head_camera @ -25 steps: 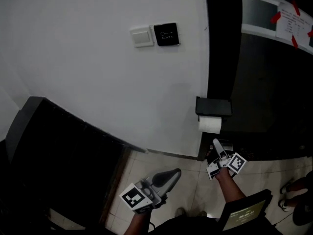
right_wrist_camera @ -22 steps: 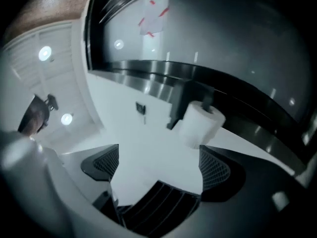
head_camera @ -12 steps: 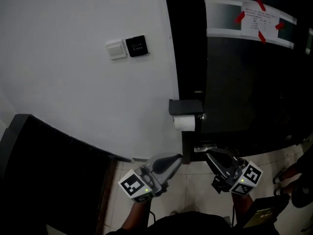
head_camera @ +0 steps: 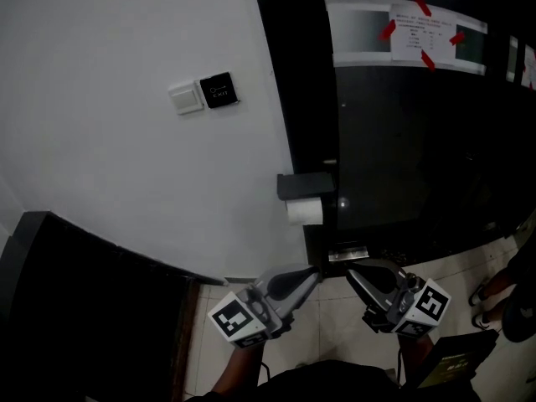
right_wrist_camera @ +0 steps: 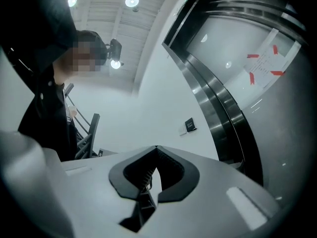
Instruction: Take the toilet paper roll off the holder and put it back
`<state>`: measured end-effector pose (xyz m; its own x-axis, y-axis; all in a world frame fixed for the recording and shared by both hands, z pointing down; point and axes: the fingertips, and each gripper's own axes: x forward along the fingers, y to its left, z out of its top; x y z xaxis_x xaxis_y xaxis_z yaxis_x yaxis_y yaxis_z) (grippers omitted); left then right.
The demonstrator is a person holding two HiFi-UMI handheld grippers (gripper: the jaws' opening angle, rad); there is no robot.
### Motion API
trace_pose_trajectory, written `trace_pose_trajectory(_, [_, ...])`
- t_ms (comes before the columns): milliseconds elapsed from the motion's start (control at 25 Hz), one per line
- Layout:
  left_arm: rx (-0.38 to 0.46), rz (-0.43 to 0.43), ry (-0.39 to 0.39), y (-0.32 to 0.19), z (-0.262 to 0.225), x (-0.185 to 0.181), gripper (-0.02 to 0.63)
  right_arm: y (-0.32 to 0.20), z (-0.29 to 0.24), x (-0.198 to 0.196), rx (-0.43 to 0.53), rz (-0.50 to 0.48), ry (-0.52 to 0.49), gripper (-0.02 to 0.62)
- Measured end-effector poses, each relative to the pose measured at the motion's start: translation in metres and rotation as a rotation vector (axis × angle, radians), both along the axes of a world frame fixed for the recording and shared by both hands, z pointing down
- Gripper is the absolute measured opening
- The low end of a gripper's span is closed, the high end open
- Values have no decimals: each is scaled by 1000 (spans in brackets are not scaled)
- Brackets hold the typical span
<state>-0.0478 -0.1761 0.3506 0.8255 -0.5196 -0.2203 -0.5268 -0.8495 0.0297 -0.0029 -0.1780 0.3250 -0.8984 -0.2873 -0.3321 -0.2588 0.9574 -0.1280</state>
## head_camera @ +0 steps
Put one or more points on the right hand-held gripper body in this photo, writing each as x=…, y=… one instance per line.
x=429, y=304

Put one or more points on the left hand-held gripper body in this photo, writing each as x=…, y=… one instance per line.
x=232, y=321

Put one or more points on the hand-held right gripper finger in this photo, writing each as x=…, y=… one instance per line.
x=395, y=270
x=370, y=297

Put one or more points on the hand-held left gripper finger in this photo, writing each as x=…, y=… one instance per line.
x=293, y=268
x=299, y=295

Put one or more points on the white toilet paper roll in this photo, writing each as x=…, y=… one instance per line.
x=305, y=212

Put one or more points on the person's right forearm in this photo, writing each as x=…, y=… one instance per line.
x=414, y=356

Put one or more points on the person's left forearm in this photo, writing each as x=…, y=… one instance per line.
x=238, y=369

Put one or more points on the metal door floor plate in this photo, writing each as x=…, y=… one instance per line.
x=348, y=254

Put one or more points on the black flat box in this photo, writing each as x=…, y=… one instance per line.
x=454, y=360

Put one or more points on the person's black clothing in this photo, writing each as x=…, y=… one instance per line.
x=335, y=383

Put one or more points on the dark glass door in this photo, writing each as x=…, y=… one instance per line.
x=398, y=140
x=521, y=140

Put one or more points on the black cabinet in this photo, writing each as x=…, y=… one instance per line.
x=92, y=308

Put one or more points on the black door release button panel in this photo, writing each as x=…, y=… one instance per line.
x=218, y=90

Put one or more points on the red tape strip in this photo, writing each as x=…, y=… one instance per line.
x=427, y=60
x=457, y=38
x=387, y=29
x=421, y=5

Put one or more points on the white paper notice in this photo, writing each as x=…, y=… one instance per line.
x=423, y=34
x=529, y=67

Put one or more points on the black wall-mounted paper holder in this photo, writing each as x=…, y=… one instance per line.
x=303, y=186

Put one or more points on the black door frame post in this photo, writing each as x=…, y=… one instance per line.
x=301, y=99

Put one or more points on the white wall switch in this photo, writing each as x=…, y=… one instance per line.
x=186, y=98

